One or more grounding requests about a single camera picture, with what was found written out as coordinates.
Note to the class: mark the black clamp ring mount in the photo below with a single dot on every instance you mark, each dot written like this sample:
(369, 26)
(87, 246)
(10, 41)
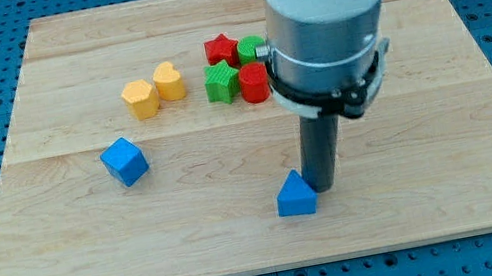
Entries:
(350, 102)

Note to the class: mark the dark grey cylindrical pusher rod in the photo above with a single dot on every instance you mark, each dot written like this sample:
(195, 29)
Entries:
(318, 141)

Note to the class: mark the blue triangle block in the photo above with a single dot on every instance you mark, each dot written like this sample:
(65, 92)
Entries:
(296, 197)

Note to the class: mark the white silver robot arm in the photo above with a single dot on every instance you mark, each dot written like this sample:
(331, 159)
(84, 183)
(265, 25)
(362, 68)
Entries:
(325, 61)

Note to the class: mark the blue cube block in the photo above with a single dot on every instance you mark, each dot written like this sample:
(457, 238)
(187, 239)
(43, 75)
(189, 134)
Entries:
(125, 161)

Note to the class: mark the red cylinder block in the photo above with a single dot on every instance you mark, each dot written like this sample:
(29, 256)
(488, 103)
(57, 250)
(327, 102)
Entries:
(253, 83)

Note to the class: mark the green star block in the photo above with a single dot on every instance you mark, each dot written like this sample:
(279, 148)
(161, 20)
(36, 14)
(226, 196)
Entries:
(221, 82)

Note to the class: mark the green cylinder block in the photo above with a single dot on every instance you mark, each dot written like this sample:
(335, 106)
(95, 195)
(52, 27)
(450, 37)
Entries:
(246, 48)

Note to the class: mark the red star block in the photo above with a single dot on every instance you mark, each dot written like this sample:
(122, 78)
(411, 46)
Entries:
(222, 48)

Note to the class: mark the yellow heart block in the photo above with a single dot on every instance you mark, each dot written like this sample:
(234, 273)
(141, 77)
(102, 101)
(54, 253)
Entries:
(169, 82)

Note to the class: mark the light wooden board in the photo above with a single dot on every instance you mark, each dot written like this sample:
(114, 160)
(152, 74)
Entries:
(415, 170)

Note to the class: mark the yellow hexagon block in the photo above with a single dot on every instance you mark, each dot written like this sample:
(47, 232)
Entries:
(141, 99)

